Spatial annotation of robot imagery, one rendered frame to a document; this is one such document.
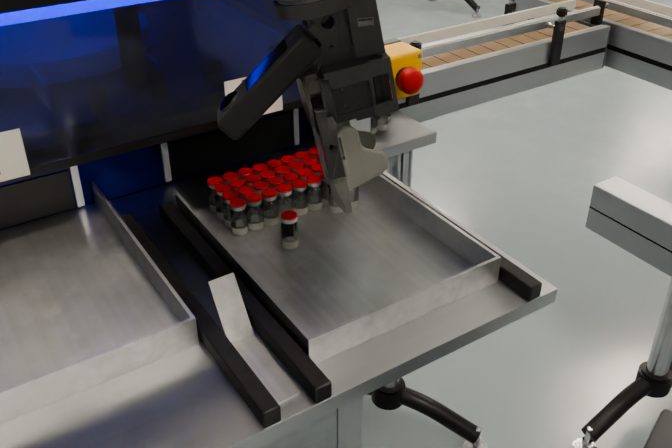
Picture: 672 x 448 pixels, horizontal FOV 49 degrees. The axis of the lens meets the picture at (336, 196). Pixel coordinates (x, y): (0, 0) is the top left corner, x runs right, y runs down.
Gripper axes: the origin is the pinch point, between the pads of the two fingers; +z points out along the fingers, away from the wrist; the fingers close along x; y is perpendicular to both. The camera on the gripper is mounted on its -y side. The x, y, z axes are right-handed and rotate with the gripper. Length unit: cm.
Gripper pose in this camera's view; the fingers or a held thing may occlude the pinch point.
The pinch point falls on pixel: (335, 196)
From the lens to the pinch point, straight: 74.0
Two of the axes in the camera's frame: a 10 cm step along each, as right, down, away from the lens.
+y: 9.6, -2.7, 0.7
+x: -1.9, -4.4, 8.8
